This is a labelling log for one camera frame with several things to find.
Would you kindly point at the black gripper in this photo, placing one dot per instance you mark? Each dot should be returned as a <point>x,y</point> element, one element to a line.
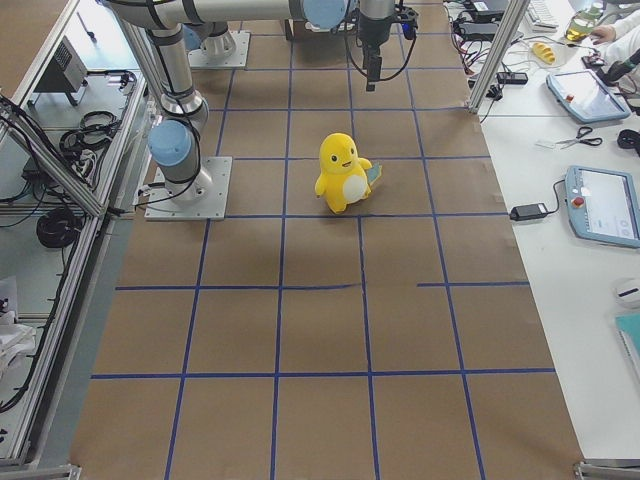
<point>371,33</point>

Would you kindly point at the second grey robot arm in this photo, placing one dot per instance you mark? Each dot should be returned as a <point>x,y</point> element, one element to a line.
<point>175,142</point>

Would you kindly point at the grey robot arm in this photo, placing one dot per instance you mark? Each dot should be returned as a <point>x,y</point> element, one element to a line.
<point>372,19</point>

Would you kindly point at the person hand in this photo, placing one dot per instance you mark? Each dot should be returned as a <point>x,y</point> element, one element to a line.
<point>603,34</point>

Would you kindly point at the yellow plush toy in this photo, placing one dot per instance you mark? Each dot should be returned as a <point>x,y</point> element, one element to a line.
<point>345,177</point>

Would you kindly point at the yellow banana toy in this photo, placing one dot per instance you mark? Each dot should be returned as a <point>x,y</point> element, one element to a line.
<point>543,52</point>

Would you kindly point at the blue teach pendant far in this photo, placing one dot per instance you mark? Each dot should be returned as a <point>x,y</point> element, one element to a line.
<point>585,97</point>

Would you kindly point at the blue teach pendant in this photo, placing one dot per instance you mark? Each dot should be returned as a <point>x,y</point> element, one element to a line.
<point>602,206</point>
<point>585,97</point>

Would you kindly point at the black power brick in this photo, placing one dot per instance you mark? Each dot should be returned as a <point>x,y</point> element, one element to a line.
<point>528,212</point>

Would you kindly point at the black scissors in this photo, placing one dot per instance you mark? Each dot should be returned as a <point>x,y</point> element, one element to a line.
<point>582,137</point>

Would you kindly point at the blue teach pendant near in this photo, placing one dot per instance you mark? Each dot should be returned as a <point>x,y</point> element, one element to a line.
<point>602,206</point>

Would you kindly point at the grey control box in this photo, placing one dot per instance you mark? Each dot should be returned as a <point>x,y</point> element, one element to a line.
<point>65,73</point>

